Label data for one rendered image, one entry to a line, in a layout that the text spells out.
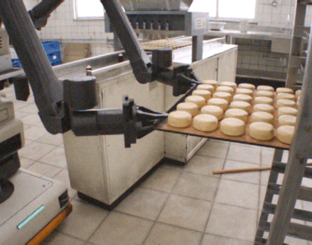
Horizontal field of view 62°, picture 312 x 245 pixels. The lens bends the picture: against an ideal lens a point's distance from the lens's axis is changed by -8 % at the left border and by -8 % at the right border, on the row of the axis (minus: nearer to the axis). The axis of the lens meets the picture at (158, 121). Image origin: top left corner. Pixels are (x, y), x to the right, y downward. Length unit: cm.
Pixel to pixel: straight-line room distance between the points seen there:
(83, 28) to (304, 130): 590
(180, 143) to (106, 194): 71
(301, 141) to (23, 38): 59
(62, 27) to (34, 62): 591
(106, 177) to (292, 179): 125
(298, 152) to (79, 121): 42
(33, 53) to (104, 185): 115
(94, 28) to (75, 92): 550
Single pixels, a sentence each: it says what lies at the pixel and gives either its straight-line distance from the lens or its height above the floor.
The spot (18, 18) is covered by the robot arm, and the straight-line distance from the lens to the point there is 68.
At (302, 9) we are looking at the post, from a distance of 90.
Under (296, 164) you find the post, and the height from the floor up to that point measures 95.
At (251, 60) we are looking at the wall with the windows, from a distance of 516.
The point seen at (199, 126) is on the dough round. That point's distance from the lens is 57.
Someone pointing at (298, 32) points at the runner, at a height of 114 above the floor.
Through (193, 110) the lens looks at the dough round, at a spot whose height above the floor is 97.
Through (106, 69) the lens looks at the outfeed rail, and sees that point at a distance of 145.
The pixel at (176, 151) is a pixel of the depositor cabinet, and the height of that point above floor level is 16.
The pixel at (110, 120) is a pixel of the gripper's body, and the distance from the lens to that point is 58.
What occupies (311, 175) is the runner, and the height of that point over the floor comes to 68.
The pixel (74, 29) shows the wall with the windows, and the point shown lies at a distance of 635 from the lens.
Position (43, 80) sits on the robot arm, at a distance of 64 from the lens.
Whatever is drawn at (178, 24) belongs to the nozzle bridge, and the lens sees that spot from 197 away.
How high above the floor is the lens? 118
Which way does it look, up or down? 23 degrees down
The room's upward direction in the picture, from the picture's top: straight up
